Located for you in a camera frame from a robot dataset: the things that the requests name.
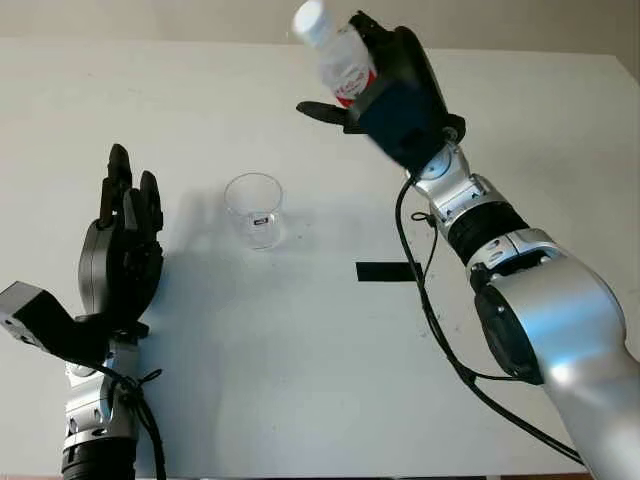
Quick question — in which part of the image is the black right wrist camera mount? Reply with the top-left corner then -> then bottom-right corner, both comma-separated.
356,79 -> 452,171

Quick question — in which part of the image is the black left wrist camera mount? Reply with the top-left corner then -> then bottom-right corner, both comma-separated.
0,280 -> 151,372

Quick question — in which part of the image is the clear water bottle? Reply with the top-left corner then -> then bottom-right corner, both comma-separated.
291,0 -> 382,109

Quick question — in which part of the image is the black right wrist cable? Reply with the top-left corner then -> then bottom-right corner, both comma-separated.
394,173 -> 585,455

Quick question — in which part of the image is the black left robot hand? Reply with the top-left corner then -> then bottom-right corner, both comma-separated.
77,143 -> 167,327

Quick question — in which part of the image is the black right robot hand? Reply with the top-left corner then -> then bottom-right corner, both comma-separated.
295,10 -> 467,145

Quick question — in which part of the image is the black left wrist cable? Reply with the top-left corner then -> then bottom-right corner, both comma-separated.
98,358 -> 169,480

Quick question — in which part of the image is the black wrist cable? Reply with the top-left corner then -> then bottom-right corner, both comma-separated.
394,173 -> 585,455
98,358 -> 169,480

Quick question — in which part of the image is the clear glass cup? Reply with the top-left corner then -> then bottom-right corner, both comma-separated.
223,171 -> 285,252

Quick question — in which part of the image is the black tape strip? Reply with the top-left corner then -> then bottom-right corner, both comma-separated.
355,260 -> 424,285

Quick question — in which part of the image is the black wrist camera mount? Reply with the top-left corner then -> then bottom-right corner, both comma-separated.
0,280 -> 151,372
356,79 -> 452,171

